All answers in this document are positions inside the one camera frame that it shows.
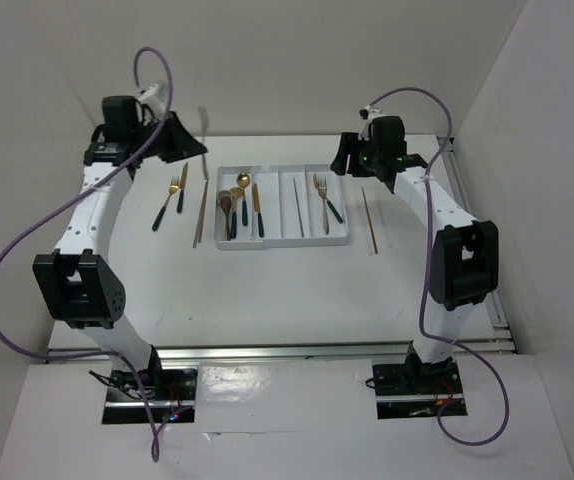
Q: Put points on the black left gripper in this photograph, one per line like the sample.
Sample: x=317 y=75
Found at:
x=183 y=144

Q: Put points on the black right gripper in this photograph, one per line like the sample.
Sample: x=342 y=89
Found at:
x=350 y=144

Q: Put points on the gold knife green handle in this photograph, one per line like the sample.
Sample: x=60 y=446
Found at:
x=257 y=209
x=181 y=192

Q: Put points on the gold fork green handle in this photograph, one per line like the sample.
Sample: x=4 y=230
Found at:
x=174 y=187
x=330 y=204

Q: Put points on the metal chopstick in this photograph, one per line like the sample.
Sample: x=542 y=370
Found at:
x=298 y=208

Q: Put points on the gold spoon green handle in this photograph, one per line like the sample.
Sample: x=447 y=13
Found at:
x=236 y=195
x=243 y=181

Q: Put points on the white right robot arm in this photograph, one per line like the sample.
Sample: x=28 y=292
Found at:
x=462 y=257

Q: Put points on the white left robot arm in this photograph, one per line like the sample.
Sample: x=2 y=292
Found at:
x=76 y=281

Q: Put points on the brown chopstick right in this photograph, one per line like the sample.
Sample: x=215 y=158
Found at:
x=370 y=221

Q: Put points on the brown chopstick pair left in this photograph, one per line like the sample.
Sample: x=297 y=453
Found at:
x=201 y=215

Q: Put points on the white cutlery tray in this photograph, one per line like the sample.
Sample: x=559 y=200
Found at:
x=278 y=208

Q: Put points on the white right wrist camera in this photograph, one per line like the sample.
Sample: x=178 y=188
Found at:
x=368 y=114

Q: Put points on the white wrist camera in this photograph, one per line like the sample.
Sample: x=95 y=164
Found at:
x=154 y=98
x=368 y=114

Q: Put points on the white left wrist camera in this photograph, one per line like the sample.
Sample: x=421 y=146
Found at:
x=154 y=98

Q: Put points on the aluminium rail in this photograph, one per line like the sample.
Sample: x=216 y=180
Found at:
x=266 y=353

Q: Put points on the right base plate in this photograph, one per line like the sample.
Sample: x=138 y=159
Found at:
x=397 y=397

